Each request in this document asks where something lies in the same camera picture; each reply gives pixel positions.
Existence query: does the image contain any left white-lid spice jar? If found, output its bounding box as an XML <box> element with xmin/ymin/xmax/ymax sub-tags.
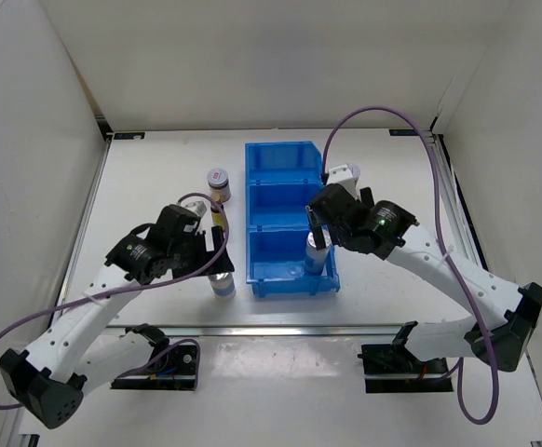
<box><xmin>207</xmin><ymin>168</ymin><xmax>231</xmax><ymax>202</ymax></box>

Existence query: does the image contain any left aluminium rail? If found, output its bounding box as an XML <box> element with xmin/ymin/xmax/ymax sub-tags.
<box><xmin>39</xmin><ymin>136</ymin><xmax>112</xmax><ymax>310</ymax></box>

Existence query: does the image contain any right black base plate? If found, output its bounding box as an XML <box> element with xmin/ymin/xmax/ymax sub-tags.
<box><xmin>358</xmin><ymin>344</ymin><xmax>454</xmax><ymax>394</ymax></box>

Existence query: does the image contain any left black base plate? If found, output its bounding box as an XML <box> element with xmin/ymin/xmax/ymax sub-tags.
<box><xmin>110</xmin><ymin>339</ymin><xmax>201</xmax><ymax>391</ymax></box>

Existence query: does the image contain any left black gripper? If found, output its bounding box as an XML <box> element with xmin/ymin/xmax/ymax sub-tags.
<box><xmin>169</xmin><ymin>225</ymin><xmax>234</xmax><ymax>279</ymax></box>

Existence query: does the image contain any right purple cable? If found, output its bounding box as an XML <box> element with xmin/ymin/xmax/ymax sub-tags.
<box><xmin>320</xmin><ymin>106</ymin><xmax>501</xmax><ymax>425</ymax></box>

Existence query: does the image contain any silver-top white canister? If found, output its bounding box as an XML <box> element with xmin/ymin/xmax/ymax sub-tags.
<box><xmin>208</xmin><ymin>272</ymin><xmax>236</xmax><ymax>301</ymax></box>
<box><xmin>304</xmin><ymin>229</ymin><xmax>332</xmax><ymax>275</ymax></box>

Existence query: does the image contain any left small yellow-label bottle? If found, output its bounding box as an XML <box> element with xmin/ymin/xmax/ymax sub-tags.
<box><xmin>210</xmin><ymin>199</ymin><xmax>227</xmax><ymax>231</ymax></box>

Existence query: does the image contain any right white-lid spice jar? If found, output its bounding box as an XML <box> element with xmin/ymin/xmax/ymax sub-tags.
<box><xmin>350</xmin><ymin>164</ymin><xmax>360</xmax><ymax>180</ymax></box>

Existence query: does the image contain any left black corner label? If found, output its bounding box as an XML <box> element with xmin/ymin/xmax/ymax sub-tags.
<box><xmin>113</xmin><ymin>132</ymin><xmax>145</xmax><ymax>141</ymax></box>

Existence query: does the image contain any right black corner label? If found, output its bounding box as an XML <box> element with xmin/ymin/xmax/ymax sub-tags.
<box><xmin>388</xmin><ymin>129</ymin><xmax>418</xmax><ymax>137</ymax></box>

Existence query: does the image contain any black corner label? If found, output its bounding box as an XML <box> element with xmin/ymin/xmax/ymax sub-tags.
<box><xmin>388</xmin><ymin>129</ymin><xmax>418</xmax><ymax>137</ymax></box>
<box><xmin>113</xmin><ymin>132</ymin><xmax>145</xmax><ymax>141</ymax></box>

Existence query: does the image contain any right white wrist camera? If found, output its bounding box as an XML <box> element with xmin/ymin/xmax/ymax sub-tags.
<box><xmin>325</xmin><ymin>163</ymin><xmax>359</xmax><ymax>198</ymax></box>

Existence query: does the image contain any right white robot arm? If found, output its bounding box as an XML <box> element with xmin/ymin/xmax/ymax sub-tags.
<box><xmin>307</xmin><ymin>183</ymin><xmax>542</xmax><ymax>373</ymax></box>

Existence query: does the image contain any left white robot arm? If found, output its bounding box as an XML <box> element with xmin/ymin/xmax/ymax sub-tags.
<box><xmin>0</xmin><ymin>200</ymin><xmax>234</xmax><ymax>429</ymax></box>

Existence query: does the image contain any white-lid spice jar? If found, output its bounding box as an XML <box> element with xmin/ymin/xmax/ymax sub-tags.
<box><xmin>350</xmin><ymin>164</ymin><xmax>360</xmax><ymax>180</ymax></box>
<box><xmin>207</xmin><ymin>168</ymin><xmax>231</xmax><ymax>202</ymax></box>

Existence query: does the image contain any blue three-compartment plastic bin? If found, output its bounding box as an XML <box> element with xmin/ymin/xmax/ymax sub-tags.
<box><xmin>245</xmin><ymin>141</ymin><xmax>340</xmax><ymax>298</ymax></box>

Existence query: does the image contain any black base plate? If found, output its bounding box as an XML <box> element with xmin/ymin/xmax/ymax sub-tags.
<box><xmin>110</xmin><ymin>339</ymin><xmax>201</xmax><ymax>391</ymax></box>
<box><xmin>358</xmin><ymin>344</ymin><xmax>454</xmax><ymax>394</ymax></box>

